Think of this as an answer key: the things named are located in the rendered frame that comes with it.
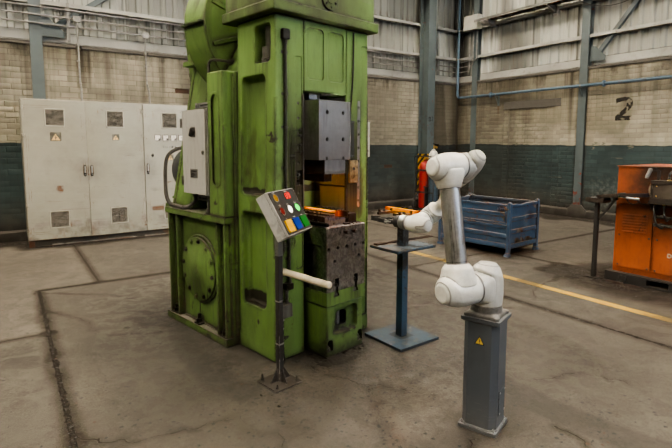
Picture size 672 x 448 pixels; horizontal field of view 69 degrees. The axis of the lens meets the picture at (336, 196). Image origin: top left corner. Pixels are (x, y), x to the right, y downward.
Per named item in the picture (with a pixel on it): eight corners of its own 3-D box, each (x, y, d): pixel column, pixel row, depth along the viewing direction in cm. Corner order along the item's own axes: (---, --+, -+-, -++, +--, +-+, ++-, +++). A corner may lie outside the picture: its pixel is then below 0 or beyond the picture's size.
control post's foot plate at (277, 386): (304, 382, 305) (304, 368, 304) (275, 394, 290) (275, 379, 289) (282, 370, 320) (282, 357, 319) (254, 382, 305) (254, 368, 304)
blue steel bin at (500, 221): (539, 249, 692) (541, 198, 684) (508, 257, 641) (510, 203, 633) (467, 237, 783) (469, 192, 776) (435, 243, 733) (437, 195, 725)
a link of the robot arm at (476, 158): (463, 165, 265) (444, 166, 258) (483, 143, 252) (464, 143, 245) (475, 185, 259) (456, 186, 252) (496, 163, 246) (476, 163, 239)
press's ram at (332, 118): (358, 159, 352) (359, 102, 348) (319, 160, 325) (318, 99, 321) (319, 158, 382) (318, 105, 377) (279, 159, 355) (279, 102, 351)
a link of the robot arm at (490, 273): (510, 304, 251) (511, 262, 248) (484, 311, 241) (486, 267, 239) (485, 296, 264) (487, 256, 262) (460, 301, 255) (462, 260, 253)
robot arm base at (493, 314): (511, 310, 259) (512, 300, 259) (498, 322, 241) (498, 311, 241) (478, 303, 270) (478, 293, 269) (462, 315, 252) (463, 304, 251)
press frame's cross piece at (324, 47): (346, 95, 358) (346, 28, 353) (303, 91, 329) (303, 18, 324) (306, 99, 389) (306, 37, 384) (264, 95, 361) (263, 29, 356)
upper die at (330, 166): (345, 173, 343) (345, 159, 342) (324, 174, 329) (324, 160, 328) (306, 170, 373) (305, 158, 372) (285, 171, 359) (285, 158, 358)
